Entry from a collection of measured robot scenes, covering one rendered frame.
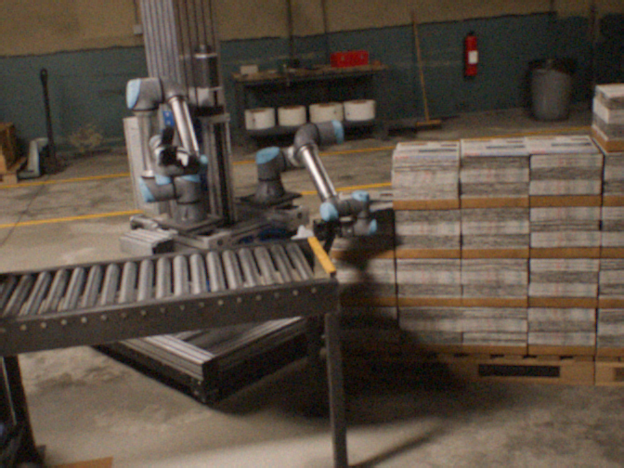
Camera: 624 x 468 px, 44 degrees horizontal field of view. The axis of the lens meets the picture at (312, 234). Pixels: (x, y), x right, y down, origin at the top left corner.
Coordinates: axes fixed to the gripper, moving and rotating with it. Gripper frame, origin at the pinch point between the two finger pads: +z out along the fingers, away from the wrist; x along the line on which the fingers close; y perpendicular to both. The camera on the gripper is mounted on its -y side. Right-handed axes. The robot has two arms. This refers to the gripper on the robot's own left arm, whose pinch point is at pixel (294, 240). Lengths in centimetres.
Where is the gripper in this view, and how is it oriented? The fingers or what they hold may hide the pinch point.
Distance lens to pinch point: 332.6
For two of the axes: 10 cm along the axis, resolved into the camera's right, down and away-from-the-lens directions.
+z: -9.8, 1.1, -1.5
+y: -0.7, -9.5, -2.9
